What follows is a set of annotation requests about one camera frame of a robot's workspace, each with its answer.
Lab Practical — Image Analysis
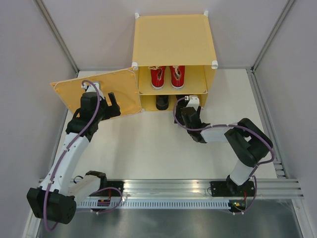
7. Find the black patent loafer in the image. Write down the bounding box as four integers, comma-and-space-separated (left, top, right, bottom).
156, 95, 169, 111
176, 95, 188, 107

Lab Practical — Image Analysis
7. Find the yellow cabinet door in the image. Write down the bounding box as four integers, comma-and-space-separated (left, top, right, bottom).
51, 68, 142, 116

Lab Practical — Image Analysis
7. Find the red canvas sneaker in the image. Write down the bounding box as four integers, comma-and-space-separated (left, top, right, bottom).
169, 65, 185, 89
148, 66, 166, 90

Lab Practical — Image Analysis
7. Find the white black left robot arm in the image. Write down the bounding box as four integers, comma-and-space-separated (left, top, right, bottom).
27, 92, 123, 231

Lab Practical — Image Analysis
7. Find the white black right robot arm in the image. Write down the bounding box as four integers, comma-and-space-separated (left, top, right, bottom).
173, 106, 275, 197

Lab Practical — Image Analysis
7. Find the yellow plastic shoe cabinet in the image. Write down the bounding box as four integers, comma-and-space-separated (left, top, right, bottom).
131, 11, 218, 111

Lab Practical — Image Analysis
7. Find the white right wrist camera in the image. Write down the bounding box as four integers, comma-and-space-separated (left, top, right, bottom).
185, 95, 200, 110

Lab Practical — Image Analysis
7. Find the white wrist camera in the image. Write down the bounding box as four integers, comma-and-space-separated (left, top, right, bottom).
185, 95, 200, 110
81, 81, 105, 99

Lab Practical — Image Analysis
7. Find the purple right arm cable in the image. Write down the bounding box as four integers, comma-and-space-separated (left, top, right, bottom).
172, 97, 275, 216

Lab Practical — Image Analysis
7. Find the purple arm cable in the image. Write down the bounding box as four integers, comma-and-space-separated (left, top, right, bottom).
42, 80, 101, 231
172, 97, 275, 216

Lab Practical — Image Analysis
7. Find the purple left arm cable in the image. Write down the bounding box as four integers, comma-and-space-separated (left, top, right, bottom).
42, 80, 101, 231

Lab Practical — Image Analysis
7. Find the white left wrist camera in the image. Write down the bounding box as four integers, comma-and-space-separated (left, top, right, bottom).
81, 81, 105, 99

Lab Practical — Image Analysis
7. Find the right aluminium corner post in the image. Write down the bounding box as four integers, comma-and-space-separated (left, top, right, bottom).
250, 0, 298, 72

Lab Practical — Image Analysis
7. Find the white slotted cable duct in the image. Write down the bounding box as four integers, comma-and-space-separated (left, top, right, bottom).
77, 198, 230, 210

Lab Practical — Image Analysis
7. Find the aluminium corner frame post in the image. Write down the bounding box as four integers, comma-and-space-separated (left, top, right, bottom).
34, 0, 79, 75

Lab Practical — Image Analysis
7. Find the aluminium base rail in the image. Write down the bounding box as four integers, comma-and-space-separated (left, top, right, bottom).
32, 178, 305, 199

